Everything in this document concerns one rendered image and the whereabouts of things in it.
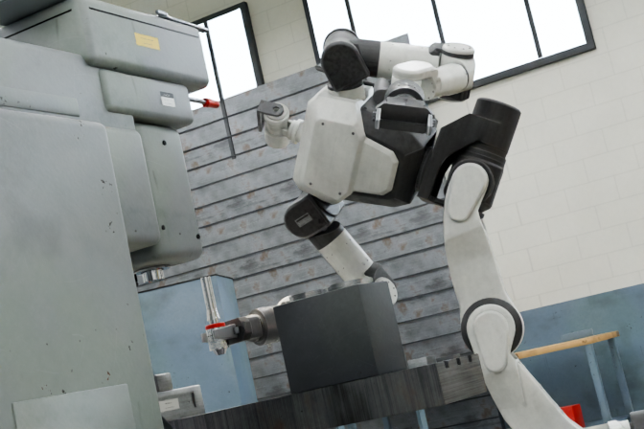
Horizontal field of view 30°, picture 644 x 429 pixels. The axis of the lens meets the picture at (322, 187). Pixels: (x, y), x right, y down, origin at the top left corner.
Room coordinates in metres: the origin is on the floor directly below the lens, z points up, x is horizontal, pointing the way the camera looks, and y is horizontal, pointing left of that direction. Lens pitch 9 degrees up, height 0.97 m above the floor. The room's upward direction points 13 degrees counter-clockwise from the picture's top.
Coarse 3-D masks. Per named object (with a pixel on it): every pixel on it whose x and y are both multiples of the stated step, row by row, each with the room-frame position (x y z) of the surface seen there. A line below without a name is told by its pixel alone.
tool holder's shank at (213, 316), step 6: (204, 282) 2.79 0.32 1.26; (210, 282) 2.80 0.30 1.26; (204, 288) 2.79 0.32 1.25; (210, 288) 2.80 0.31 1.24; (204, 294) 2.80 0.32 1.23; (210, 294) 2.79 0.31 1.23; (210, 300) 2.79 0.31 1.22; (210, 306) 2.79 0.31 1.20; (216, 306) 2.80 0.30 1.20; (210, 312) 2.79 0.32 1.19; (216, 312) 2.79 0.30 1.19; (210, 318) 2.79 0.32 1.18; (216, 318) 2.79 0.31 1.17; (210, 324) 2.80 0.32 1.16
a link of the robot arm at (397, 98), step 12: (396, 84) 2.52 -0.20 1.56; (408, 84) 2.50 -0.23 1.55; (396, 96) 2.49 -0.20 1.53; (408, 96) 2.47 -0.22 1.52; (420, 96) 2.49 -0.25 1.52; (384, 108) 2.43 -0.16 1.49; (396, 108) 2.43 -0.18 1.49; (408, 108) 2.43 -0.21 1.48; (420, 108) 2.42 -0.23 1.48; (384, 120) 2.44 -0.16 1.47; (396, 120) 2.44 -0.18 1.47; (408, 120) 2.44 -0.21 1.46; (420, 120) 2.44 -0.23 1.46; (420, 132) 2.45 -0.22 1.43
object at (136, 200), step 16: (112, 128) 2.48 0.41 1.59; (112, 144) 2.47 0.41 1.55; (128, 144) 2.52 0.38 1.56; (112, 160) 2.46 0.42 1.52; (128, 160) 2.51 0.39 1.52; (144, 160) 2.56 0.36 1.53; (128, 176) 2.50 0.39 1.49; (144, 176) 2.55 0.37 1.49; (128, 192) 2.49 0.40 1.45; (144, 192) 2.54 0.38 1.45; (128, 208) 2.48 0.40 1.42; (144, 208) 2.53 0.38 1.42; (128, 224) 2.47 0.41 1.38; (144, 224) 2.52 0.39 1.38; (128, 240) 2.47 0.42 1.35; (144, 240) 2.52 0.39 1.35
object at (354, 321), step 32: (352, 288) 2.42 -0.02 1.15; (384, 288) 2.50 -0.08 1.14; (288, 320) 2.51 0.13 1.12; (320, 320) 2.47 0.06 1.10; (352, 320) 2.43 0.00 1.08; (384, 320) 2.47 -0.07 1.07; (288, 352) 2.52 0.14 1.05; (320, 352) 2.48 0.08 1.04; (352, 352) 2.44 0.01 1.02; (384, 352) 2.45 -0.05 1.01; (320, 384) 2.49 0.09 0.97
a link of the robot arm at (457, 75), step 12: (444, 60) 2.77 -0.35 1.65; (456, 60) 2.75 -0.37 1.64; (468, 60) 2.77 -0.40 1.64; (444, 72) 2.68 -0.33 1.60; (456, 72) 2.71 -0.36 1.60; (468, 72) 2.75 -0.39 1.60; (444, 84) 2.67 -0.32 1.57; (456, 84) 2.71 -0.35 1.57; (468, 84) 2.76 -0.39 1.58; (444, 96) 2.81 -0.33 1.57; (456, 96) 2.79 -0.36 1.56; (468, 96) 2.81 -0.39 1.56
